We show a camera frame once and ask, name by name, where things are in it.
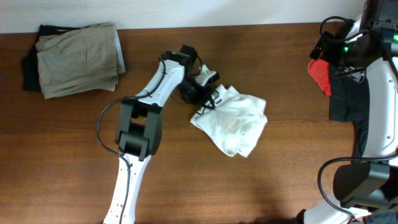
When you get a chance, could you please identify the white robot print t-shirt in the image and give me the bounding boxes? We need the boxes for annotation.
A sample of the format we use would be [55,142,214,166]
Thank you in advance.
[190,85,268,157]

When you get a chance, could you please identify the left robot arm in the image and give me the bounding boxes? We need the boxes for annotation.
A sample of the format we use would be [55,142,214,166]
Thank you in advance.
[103,46,220,224]

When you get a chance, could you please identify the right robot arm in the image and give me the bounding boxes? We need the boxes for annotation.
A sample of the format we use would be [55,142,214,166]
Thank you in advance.
[296,1,397,223]

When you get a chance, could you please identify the red garment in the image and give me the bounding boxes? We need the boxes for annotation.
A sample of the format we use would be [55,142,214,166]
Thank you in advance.
[307,59,331,96]

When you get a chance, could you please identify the black garment in pile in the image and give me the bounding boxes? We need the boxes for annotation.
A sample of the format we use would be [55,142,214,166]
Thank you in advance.
[329,65,369,157]

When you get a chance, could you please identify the folded light blue garment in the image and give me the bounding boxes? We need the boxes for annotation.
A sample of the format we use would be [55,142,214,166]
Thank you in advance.
[114,28,126,74]

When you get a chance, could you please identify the folded khaki trousers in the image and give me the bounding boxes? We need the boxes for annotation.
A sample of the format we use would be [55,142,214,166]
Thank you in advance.
[35,22,120,99]

